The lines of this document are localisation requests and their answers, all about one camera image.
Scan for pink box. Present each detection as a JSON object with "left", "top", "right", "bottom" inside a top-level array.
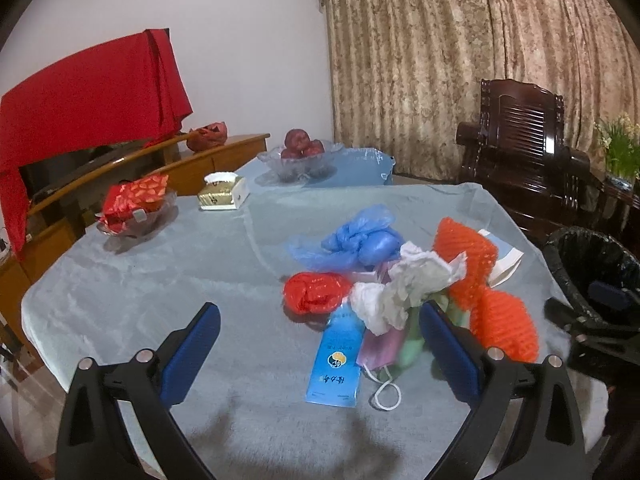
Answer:
[{"left": 347, "top": 260, "right": 398, "bottom": 284}]

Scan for white tissue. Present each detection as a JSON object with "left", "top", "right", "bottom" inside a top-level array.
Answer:
[{"left": 348, "top": 242, "right": 468, "bottom": 336}]

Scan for dark wooden side table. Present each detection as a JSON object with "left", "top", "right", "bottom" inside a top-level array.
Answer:
[{"left": 578, "top": 169, "right": 640, "bottom": 257}]

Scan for beige patterned curtain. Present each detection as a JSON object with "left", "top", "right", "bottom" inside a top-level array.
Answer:
[{"left": 320, "top": 0, "right": 639, "bottom": 180}]

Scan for blue paper leaflet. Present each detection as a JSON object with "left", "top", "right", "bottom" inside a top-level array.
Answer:
[{"left": 305, "top": 301, "right": 366, "bottom": 408}]

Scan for red plastic bag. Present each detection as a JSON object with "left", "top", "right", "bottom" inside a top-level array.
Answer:
[{"left": 283, "top": 272, "right": 352, "bottom": 315}]

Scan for potted green flowering plant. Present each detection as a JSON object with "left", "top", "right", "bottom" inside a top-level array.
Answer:
[{"left": 596, "top": 113, "right": 639, "bottom": 193}]

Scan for black lined trash bin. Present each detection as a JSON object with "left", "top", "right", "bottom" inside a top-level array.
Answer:
[{"left": 542, "top": 226, "right": 639, "bottom": 326}]

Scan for orange foam fruit net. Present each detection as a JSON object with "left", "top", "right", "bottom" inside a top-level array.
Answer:
[{"left": 433, "top": 217, "right": 498, "bottom": 311}]

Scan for red cloth drape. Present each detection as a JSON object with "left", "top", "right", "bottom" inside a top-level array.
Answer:
[{"left": 1, "top": 29, "right": 192, "bottom": 255}]

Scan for wooden sideboard cabinet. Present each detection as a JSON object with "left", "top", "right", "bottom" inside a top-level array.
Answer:
[{"left": 1, "top": 133, "right": 269, "bottom": 354}]

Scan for red apples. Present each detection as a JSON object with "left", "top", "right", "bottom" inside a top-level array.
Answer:
[{"left": 280, "top": 129, "right": 324, "bottom": 159}]

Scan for dark wooden armchair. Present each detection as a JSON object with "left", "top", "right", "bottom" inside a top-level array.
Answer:
[{"left": 456, "top": 79, "right": 592, "bottom": 246}]

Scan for light grey-blue table cloth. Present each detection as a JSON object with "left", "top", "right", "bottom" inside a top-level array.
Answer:
[{"left": 20, "top": 181, "right": 609, "bottom": 480}]

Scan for glass fruit bowl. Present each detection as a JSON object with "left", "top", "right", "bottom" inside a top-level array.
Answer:
[{"left": 257, "top": 141, "right": 344, "bottom": 183}]

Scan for green foam net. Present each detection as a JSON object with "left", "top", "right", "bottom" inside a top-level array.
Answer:
[{"left": 396, "top": 302, "right": 470, "bottom": 370}]

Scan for red gold candy packet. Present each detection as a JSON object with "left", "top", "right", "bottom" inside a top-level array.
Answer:
[{"left": 99, "top": 174, "right": 169, "bottom": 223}]

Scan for blue plastic table cover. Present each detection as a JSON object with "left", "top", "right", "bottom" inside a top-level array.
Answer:
[{"left": 234, "top": 146, "right": 397, "bottom": 195}]

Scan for blue plastic bag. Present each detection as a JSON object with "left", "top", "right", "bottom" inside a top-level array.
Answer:
[{"left": 286, "top": 204, "right": 405, "bottom": 273}]

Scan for gold tissue box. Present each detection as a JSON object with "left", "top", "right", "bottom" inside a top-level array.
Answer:
[{"left": 198, "top": 171, "right": 250, "bottom": 211}]

